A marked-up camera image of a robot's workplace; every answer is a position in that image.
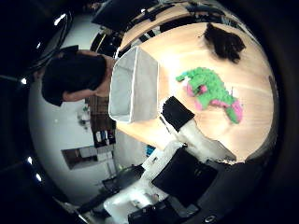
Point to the green and pink plush toy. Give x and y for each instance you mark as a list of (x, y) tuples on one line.
[(211, 88)]

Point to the white low cabinet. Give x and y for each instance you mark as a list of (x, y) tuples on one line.
[(90, 155)]

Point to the dark brown plush toy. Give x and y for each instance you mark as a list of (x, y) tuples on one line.
[(224, 43)]

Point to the person in black shirt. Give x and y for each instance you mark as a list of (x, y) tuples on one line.
[(73, 74)]

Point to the wooden desk with black frame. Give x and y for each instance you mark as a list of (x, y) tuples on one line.
[(162, 18)]

